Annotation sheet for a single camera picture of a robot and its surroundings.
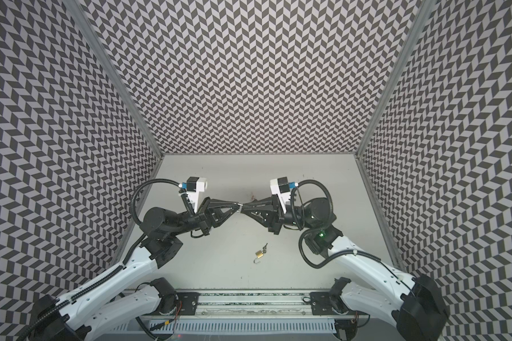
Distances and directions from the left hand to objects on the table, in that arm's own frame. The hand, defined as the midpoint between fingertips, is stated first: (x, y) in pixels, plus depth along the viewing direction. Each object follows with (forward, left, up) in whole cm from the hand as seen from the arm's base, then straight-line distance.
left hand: (239, 210), depth 55 cm
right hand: (-1, -1, -3) cm, 3 cm away
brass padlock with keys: (+1, -4, -37) cm, 38 cm away
